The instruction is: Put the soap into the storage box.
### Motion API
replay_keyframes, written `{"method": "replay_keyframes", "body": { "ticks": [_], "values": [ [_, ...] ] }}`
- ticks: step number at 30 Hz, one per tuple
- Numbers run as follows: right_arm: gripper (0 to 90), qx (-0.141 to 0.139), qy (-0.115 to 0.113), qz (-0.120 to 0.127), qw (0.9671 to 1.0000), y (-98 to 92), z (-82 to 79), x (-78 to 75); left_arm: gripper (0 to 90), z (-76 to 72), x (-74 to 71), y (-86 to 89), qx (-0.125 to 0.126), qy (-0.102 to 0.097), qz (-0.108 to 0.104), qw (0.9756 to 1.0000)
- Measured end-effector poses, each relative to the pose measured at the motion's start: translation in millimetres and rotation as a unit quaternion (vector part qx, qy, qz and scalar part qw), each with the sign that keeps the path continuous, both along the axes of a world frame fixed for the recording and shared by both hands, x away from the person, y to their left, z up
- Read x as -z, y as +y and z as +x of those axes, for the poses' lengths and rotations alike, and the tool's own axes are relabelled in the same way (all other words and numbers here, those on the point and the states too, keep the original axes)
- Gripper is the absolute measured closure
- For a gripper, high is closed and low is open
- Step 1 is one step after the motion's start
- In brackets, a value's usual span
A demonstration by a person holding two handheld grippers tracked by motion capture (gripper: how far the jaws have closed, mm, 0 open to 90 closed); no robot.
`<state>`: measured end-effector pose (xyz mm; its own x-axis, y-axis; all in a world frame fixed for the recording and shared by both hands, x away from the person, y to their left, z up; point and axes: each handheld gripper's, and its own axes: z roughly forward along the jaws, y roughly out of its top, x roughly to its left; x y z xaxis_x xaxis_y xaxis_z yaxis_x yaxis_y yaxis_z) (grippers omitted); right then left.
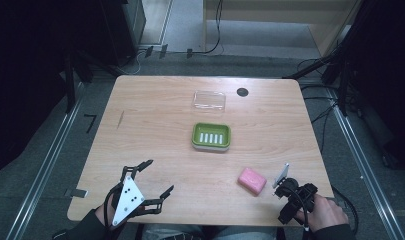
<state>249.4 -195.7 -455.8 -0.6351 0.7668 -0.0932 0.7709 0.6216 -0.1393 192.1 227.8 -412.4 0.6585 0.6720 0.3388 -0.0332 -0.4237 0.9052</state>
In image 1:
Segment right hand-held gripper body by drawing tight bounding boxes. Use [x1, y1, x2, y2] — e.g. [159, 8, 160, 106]
[272, 162, 319, 225]

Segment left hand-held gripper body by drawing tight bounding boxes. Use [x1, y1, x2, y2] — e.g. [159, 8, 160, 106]
[109, 175, 147, 228]

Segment pink soap bar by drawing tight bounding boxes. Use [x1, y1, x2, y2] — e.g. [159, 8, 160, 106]
[237, 167, 268, 197]

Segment green soap dish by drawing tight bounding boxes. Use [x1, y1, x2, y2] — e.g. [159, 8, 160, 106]
[191, 122, 232, 153]

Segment clear plastic lid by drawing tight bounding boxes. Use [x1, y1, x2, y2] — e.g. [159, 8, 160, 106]
[191, 90, 227, 113]

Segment person's left hand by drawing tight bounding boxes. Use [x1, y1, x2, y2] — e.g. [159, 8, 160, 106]
[95, 196, 118, 230]

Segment person's right hand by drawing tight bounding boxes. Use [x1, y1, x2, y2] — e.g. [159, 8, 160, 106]
[294, 193, 350, 233]

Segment person's legs in jeans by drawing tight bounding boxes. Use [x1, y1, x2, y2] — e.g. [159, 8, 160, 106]
[141, 223, 278, 240]

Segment grey tape piece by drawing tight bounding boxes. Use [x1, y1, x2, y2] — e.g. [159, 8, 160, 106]
[64, 188, 89, 199]

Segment black stand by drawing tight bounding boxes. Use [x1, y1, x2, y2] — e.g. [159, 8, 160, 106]
[58, 49, 94, 114]
[283, 33, 353, 118]

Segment black cabinet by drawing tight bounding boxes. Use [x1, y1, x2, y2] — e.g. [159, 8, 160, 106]
[99, 0, 148, 67]

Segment light wooden furniture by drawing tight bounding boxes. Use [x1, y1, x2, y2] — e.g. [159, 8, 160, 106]
[203, 0, 363, 58]

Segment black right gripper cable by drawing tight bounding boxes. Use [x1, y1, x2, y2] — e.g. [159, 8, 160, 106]
[280, 185, 311, 233]

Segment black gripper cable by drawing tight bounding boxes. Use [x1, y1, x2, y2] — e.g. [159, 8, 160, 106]
[103, 181, 124, 229]
[280, 185, 311, 233]

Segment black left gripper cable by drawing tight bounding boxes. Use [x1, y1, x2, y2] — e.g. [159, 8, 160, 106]
[103, 181, 124, 229]

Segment black cable beside table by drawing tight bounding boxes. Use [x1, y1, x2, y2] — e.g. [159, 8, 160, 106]
[331, 185, 360, 236]

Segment metal floor rail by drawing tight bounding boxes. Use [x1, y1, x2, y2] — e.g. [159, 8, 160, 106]
[4, 83, 86, 240]
[332, 104, 405, 240]

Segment black floor cable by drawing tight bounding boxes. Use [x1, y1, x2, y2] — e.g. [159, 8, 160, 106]
[298, 57, 341, 155]

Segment white floor cable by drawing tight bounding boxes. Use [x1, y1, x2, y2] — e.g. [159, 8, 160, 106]
[118, 48, 148, 76]

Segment black hanging cable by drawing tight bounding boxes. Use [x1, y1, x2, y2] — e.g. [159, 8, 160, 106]
[189, 0, 224, 56]

